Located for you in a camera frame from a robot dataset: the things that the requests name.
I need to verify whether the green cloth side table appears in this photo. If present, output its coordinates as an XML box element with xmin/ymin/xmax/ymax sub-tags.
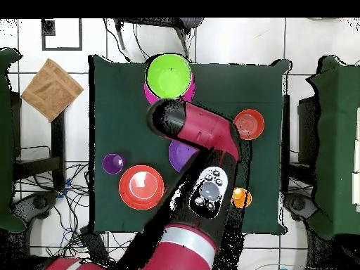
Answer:
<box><xmin>0</xmin><ymin>46</ymin><xmax>27</xmax><ymax>233</ymax></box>
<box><xmin>306</xmin><ymin>55</ymin><xmax>360</xmax><ymax>240</ymax></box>

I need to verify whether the black camera tripod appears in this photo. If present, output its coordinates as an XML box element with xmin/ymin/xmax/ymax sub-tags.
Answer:
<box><xmin>113</xmin><ymin>18</ymin><xmax>205</xmax><ymax>58</ymax></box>

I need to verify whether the pink plastic bowl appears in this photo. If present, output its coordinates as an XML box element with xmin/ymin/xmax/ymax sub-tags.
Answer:
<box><xmin>143</xmin><ymin>72</ymin><xmax>195</xmax><ymax>105</ymax></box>

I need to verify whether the black chair base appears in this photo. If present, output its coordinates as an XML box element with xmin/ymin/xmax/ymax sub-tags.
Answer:
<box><xmin>11</xmin><ymin>189</ymin><xmax>60</xmax><ymax>234</ymax></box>

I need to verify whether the dark green tablecloth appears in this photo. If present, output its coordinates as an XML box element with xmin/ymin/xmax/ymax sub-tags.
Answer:
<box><xmin>88</xmin><ymin>54</ymin><xmax>290</xmax><ymax>236</ymax></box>

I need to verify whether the large red-orange plastic bowl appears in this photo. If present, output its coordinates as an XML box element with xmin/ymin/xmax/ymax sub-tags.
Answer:
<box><xmin>118</xmin><ymin>165</ymin><xmax>165</xmax><ymax>211</ymax></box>

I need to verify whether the small red-orange plastic bowl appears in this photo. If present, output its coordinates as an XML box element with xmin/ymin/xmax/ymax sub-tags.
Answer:
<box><xmin>233</xmin><ymin>108</ymin><xmax>266</xmax><ymax>141</ymax></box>

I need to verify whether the tangle of floor cables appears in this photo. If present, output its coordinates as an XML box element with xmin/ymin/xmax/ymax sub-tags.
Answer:
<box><xmin>13</xmin><ymin>161</ymin><xmax>136</xmax><ymax>265</ymax></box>

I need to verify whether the purple plastic bowl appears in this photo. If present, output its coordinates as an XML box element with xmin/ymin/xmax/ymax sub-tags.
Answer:
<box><xmin>168</xmin><ymin>139</ymin><xmax>200</xmax><ymax>173</ymax></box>

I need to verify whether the orange plastic cup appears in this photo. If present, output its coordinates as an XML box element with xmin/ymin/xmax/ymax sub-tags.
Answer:
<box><xmin>231</xmin><ymin>186</ymin><xmax>253</xmax><ymax>210</ymax></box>

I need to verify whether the purple plastic cup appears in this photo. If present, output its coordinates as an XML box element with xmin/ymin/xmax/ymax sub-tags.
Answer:
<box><xmin>101</xmin><ymin>153</ymin><xmax>126</xmax><ymax>176</ymax></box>

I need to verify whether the black metal stand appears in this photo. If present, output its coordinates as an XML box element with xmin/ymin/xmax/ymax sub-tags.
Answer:
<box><xmin>12</xmin><ymin>92</ymin><xmax>67</xmax><ymax>189</ymax></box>
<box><xmin>281</xmin><ymin>94</ymin><xmax>319</xmax><ymax>184</ymax></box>

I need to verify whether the brown folded towel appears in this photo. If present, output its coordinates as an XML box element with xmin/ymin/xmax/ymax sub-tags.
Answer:
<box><xmin>20</xmin><ymin>58</ymin><xmax>84</xmax><ymax>122</ymax></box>

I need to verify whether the black power box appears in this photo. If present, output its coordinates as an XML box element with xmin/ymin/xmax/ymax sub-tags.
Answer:
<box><xmin>79</xmin><ymin>224</ymin><xmax>110</xmax><ymax>266</ymax></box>

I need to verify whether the large green plastic bowl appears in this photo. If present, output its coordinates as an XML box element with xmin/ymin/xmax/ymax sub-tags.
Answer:
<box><xmin>146</xmin><ymin>53</ymin><xmax>193</xmax><ymax>100</ymax></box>

